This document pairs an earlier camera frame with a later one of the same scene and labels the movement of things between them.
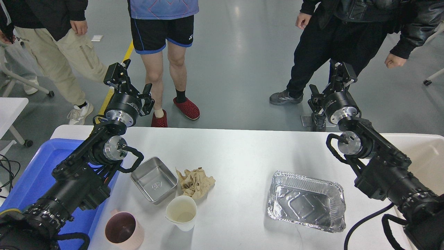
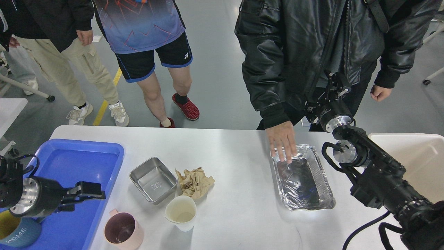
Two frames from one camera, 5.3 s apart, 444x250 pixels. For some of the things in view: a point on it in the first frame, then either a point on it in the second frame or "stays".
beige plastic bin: x=426 y=152 stays
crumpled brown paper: x=195 y=183 stays
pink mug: x=123 y=228 stays
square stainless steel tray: x=154 y=180 stays
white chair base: x=50 y=94 to x=51 y=98
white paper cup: x=181 y=210 stays
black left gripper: x=124 y=106 to x=38 y=196
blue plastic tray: x=34 y=178 stays
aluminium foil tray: x=311 y=201 to x=303 y=185
